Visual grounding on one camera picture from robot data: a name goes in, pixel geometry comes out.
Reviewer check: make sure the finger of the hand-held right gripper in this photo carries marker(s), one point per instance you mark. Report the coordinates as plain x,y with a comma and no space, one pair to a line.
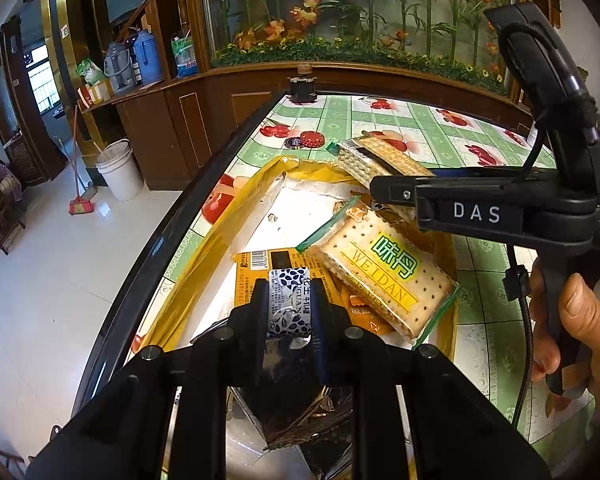
480,173
392,192

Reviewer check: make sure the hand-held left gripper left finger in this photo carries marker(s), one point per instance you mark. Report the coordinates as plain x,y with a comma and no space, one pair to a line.
259,320

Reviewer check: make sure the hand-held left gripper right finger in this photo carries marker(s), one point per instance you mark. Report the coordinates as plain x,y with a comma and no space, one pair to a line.
319,320

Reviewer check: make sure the silver packet blue leaf print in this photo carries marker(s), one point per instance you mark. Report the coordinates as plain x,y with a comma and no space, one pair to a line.
290,305

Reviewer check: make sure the orange snack packet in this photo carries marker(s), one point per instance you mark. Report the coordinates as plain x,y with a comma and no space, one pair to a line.
250,285

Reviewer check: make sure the silver-edged cracker packet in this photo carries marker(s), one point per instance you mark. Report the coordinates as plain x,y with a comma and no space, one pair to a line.
365,157

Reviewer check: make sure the orange-edged long cracker packet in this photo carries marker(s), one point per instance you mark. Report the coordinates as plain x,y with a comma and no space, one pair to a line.
367,317

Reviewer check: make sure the green-edged cracker packet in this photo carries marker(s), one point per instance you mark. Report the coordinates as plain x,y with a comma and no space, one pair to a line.
380,265

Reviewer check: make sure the golden yellow tray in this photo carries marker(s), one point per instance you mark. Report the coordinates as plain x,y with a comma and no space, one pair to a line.
300,200

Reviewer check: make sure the person's right hand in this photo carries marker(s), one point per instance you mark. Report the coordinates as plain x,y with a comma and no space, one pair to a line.
587,315

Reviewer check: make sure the green fruit-print tablecloth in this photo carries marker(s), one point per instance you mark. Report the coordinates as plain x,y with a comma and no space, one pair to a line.
460,125

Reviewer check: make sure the red dotted bottle cap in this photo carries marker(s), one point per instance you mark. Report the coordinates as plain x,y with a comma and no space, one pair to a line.
313,139

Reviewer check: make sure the dark bottle cap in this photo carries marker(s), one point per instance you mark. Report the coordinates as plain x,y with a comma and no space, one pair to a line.
293,142

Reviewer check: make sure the dark glass jar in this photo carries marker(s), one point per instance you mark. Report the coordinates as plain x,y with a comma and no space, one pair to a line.
302,87

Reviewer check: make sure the artificial flower display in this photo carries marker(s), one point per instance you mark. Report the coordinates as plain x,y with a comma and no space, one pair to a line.
360,10

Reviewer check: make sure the wooden cabinet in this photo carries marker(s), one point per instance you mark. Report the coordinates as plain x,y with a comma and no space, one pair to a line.
205,125

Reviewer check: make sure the white plastic bucket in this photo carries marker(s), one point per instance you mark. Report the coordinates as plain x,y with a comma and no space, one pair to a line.
120,172

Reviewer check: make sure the red broom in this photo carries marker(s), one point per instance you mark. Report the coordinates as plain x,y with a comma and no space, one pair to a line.
80,206

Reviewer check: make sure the blue green plastic bag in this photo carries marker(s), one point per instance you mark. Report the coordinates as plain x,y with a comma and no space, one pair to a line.
185,55

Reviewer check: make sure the red yellow cartons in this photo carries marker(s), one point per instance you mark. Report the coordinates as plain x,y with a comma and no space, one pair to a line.
97,94

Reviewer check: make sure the blue thermos jug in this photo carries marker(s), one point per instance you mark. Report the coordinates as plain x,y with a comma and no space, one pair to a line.
147,57

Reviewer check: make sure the wicker basket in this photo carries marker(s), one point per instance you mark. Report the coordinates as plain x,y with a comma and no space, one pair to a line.
22,157

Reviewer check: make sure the grey thermos jug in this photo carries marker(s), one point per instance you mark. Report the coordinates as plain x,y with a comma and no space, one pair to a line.
117,65

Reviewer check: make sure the green snack bag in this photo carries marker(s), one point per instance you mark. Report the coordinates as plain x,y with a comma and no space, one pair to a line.
91,71

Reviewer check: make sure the wooden stair railing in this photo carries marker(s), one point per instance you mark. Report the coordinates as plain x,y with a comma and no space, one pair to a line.
130,17

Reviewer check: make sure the barred door window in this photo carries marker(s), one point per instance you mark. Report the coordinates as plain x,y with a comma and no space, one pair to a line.
40,80

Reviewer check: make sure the wall switch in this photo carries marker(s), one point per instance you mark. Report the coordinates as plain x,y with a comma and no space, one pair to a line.
65,31

